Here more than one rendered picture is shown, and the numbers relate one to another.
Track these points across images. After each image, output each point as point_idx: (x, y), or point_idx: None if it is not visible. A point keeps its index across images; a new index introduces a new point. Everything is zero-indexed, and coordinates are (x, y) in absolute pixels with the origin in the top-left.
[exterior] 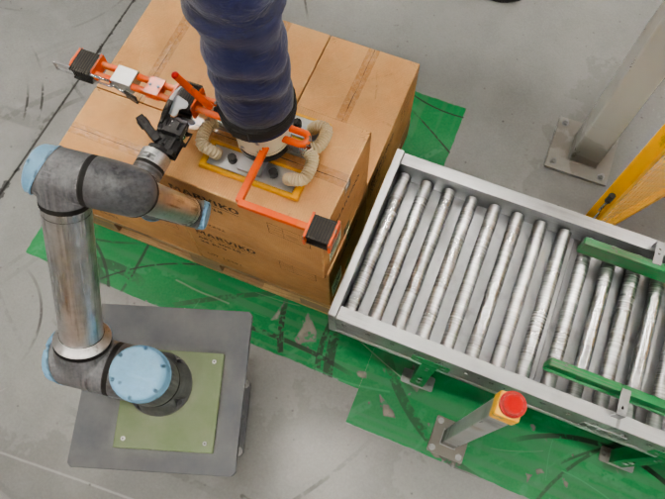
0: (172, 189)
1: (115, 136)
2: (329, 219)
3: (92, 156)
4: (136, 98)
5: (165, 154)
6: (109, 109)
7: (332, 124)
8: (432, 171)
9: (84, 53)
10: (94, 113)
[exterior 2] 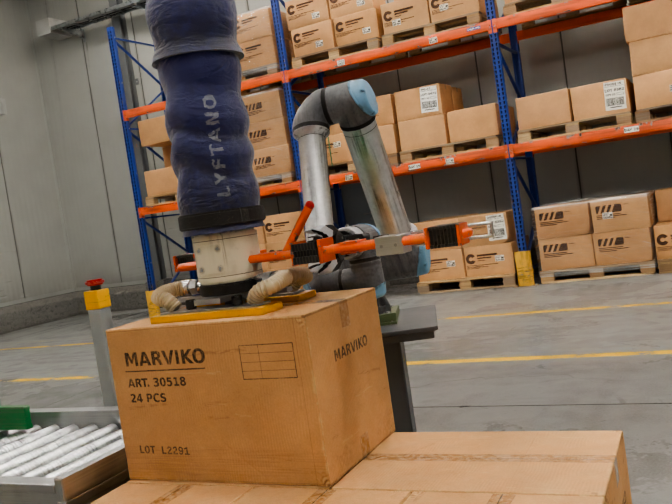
0: (307, 195)
1: (524, 462)
2: (182, 255)
3: (323, 91)
4: (373, 238)
5: None
6: (555, 480)
7: (148, 325)
8: (28, 478)
9: (448, 224)
10: (580, 473)
